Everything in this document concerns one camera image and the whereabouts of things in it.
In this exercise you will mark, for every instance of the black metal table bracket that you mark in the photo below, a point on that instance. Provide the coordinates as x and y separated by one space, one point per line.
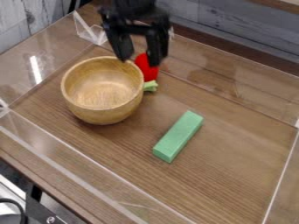
45 210

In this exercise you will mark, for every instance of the clear acrylic enclosure panel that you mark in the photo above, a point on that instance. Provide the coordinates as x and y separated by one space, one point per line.
90 189

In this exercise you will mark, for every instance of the green rectangular block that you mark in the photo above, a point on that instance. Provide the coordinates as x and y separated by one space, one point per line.
177 137

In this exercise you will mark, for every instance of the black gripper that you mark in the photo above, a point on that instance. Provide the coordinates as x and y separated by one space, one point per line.
142 18

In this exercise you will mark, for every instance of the light wooden bowl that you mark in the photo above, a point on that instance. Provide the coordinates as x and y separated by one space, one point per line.
103 89

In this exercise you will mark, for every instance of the red plush strawberry toy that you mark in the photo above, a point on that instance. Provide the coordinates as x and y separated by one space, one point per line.
150 72

